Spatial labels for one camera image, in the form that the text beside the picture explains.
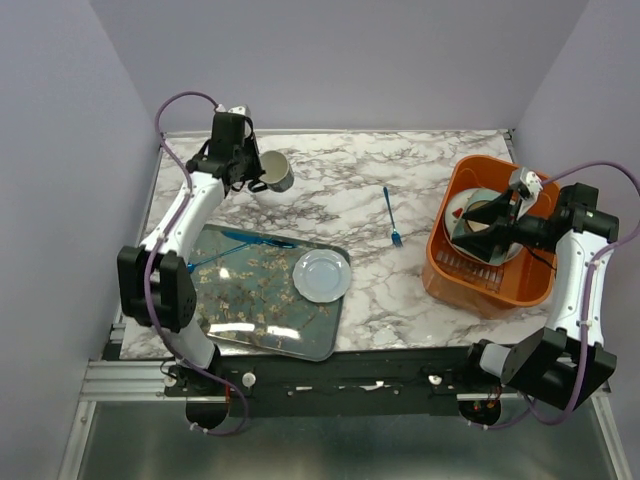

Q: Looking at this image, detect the brown cream bowl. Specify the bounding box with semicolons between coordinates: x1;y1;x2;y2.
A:
463;220;490;234

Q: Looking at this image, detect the orange plastic bin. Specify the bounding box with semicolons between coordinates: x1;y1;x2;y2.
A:
422;155;555;319

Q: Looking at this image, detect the mint rectangular dish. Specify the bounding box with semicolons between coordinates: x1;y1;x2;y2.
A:
443;188;523;266

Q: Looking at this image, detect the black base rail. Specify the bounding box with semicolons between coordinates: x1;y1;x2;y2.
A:
149;347;514;425

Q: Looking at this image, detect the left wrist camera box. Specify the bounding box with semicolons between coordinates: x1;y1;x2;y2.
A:
228;105;251;117

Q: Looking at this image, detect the floral blossom tray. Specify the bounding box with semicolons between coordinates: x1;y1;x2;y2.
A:
188;224;351;362

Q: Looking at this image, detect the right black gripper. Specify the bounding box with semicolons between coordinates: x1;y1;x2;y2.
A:
452;185;557;262

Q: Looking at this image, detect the blue plastic fork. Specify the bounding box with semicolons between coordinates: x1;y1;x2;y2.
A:
383;186;403;248

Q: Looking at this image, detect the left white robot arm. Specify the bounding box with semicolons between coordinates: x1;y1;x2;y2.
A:
117;106;264;395

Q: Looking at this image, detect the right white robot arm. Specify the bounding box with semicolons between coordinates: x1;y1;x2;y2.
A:
451;183;619;412

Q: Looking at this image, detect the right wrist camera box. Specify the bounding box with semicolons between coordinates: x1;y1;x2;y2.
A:
508;167;543;203

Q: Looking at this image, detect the light blue scalloped plate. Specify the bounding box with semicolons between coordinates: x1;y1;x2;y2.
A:
292;249;352;303

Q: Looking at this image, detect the dark green mug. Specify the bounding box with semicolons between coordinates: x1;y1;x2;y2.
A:
248;151;295;193

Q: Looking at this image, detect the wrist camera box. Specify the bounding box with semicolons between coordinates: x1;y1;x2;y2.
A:
508;167;543;203
228;105;251;117

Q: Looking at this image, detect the blue metallic spoon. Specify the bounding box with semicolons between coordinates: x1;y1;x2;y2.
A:
187;243;249;273

